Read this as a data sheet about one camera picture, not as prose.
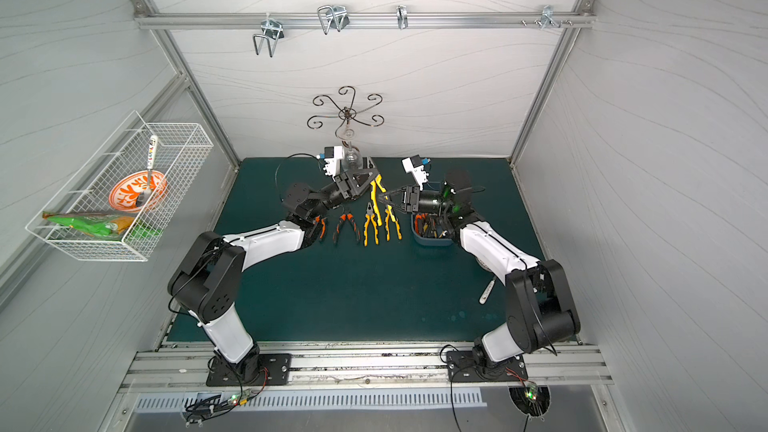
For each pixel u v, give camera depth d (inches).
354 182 27.6
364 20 30.9
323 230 28.1
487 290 33.9
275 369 28.9
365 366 29.5
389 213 28.2
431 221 38.7
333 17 29.9
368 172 28.3
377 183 28.3
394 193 28.2
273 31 30.8
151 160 26.6
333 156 28.2
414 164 28.2
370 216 40.1
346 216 39.9
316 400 27.6
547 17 30.1
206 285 18.6
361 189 27.6
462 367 28.8
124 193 26.2
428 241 37.6
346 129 33.1
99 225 21.2
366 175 28.3
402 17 30.9
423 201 27.0
